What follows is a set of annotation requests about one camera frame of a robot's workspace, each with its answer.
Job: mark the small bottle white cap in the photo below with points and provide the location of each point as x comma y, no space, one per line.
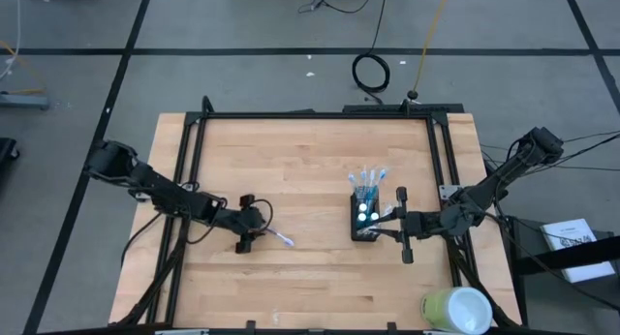
362,207
374,216
362,217

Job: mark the silver aluminium bracket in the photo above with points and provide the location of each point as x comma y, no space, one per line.
181,332

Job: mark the black aluminium table frame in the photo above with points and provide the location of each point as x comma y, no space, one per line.
315,115

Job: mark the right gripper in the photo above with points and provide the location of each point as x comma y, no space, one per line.
421,224

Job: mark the grey metal floor base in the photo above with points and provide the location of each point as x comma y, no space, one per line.
24,101

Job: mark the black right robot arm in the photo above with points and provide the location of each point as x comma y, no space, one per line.
499,177

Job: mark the clear plastic wrapper scrap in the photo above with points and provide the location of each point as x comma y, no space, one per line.
275,318

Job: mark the black floor equipment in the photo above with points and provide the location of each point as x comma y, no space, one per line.
6,153

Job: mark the black frame clamp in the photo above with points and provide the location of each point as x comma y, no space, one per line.
250,326
406,107
392,327
207,106

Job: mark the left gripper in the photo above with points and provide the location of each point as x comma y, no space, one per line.
244,221

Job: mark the black side cart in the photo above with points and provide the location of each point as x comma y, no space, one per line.
528,238

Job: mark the black power strip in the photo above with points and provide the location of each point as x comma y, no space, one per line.
436,107

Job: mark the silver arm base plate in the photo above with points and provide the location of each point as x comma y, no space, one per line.
446,191

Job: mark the white booklet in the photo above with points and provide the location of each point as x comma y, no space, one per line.
557,231

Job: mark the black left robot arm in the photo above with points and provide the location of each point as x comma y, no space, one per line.
164,192

